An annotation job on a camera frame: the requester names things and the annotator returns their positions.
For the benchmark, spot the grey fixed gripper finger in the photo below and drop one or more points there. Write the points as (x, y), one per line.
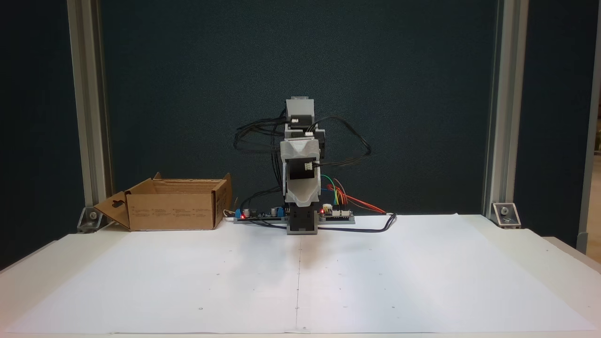
(300, 193)

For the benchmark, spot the small driver circuit board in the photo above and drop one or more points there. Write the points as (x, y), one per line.
(337, 212)

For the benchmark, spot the blue circuit board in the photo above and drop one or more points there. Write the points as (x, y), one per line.
(263, 215)

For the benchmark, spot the grey board mounting plate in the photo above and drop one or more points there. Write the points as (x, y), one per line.
(335, 220)

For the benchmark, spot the brown cardboard box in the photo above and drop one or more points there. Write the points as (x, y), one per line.
(173, 211)

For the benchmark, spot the metal corner bracket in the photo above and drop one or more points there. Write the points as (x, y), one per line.
(506, 215)
(90, 219)

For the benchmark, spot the aluminium frame post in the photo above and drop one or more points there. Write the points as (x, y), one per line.
(89, 117)
(506, 117)

